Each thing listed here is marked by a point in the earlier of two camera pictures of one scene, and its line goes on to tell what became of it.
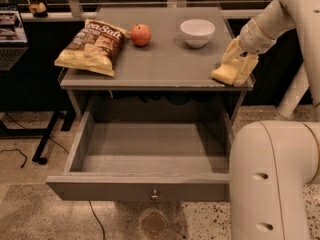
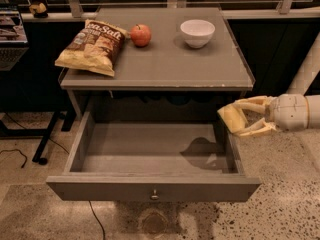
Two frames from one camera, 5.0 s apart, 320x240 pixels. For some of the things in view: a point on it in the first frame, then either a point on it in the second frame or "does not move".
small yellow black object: [38, 10] does not move
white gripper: [256, 40] -> [289, 111]
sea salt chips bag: [96, 47] does not move
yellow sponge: [227, 73] -> [233, 117]
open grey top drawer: [147, 161] does not move
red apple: [140, 34] does not move
